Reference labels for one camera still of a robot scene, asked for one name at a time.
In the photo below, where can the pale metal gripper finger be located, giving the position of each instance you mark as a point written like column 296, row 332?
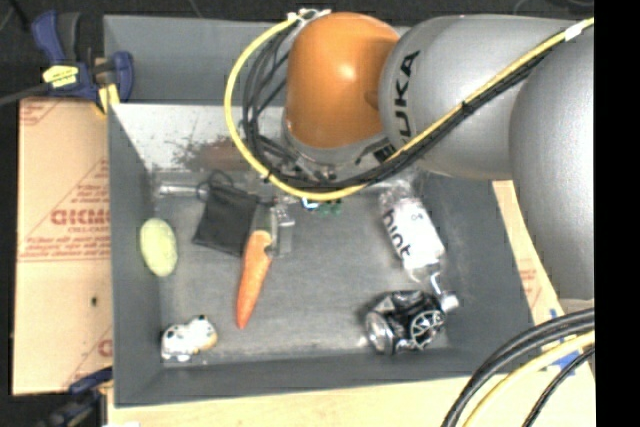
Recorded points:
column 287, row 235
column 275, row 227

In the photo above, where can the pale green oval fruit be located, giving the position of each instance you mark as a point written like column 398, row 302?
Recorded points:
column 159, row 247

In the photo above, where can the black and white toy cow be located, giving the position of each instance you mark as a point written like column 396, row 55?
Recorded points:
column 187, row 337

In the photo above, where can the orange toy carrot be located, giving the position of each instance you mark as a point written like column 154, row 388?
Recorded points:
column 252, row 275

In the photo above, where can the black cloth pouch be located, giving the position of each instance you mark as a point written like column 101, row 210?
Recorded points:
column 222, row 225

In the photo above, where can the clear plastic bottle, white label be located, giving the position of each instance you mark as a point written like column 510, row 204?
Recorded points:
column 412, row 235

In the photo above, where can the brown cardboard board, red print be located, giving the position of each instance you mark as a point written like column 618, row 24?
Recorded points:
column 60, row 195

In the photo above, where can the grey metal bin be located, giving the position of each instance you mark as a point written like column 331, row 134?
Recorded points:
column 325, row 295

